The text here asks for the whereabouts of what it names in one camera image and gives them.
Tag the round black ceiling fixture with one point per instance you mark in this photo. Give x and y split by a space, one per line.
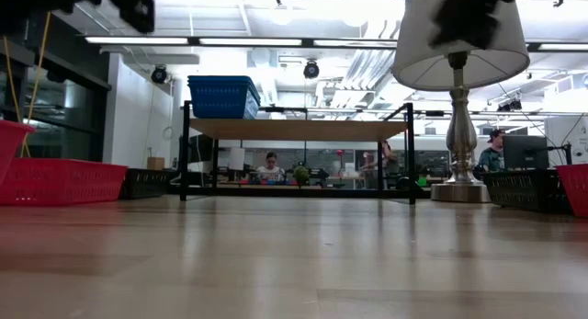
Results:
159 75
311 70

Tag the table lamp white shade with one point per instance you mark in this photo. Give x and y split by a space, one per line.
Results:
460 135

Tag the person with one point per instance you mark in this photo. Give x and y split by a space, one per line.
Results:
492 158
271 172
388 165

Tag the long ceiling light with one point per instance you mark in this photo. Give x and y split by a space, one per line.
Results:
250 42
353 43
562 47
138 40

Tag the red plastic basket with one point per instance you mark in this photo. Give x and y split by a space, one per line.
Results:
11 140
576 190
59 181

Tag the wooden shelf black metal legs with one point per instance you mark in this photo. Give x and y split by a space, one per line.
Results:
294 129

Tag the black metal rig frame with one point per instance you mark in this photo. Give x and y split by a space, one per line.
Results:
275 191

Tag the dark computer monitor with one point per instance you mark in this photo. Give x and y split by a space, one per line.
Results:
526 152

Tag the small green plant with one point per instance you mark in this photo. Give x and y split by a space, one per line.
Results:
301 175

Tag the cardboard box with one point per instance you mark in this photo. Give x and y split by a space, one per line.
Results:
155 163

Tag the blue plastic basket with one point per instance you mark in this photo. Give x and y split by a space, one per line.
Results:
220 100

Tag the black plastic basket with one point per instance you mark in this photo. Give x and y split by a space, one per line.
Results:
147 183
523 190

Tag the white cabinet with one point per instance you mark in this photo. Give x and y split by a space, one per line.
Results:
574 135

